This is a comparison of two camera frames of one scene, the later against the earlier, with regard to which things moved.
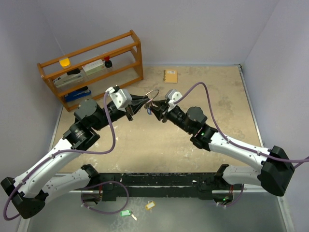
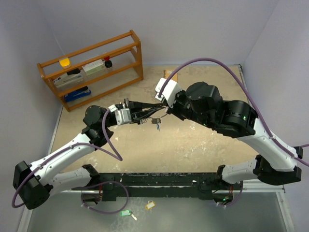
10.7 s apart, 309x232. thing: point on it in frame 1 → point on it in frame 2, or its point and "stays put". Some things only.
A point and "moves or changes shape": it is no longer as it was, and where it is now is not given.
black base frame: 195,185 stays put
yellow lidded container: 65,63 stays put
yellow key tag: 150,205 stays put
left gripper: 137,103 → 136,112
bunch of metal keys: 149,104 moves or changes shape
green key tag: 125,212 stays put
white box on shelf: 93,66 stays put
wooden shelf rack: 83,75 stays put
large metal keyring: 151,100 moves or changes shape
